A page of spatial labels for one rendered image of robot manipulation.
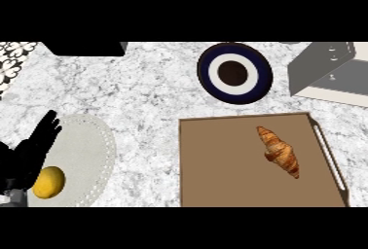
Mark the grey tiered shelf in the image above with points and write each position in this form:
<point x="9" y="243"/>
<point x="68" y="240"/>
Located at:
<point x="330" y="73"/>

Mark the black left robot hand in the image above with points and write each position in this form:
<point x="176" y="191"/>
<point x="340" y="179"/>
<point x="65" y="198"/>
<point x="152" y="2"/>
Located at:
<point x="33" y="149"/>

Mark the dark blue white plate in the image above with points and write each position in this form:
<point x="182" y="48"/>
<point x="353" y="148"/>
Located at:
<point x="235" y="73"/>

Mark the brown wooden tray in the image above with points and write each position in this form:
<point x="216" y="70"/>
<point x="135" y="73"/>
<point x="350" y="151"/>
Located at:
<point x="253" y="162"/>

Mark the pale oval placemat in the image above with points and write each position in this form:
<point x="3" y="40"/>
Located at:
<point x="86" y="152"/>

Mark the black white patterned cloth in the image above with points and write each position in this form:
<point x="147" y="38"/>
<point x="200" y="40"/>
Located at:
<point x="11" y="63"/>

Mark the yellow lemon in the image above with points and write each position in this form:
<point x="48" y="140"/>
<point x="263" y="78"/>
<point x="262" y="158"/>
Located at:
<point x="48" y="182"/>

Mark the black appliance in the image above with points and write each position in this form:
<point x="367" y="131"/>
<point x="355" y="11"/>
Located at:
<point x="86" y="48"/>

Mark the golden brown croissant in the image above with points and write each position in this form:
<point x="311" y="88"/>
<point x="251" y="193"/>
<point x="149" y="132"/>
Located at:
<point x="280" y="151"/>

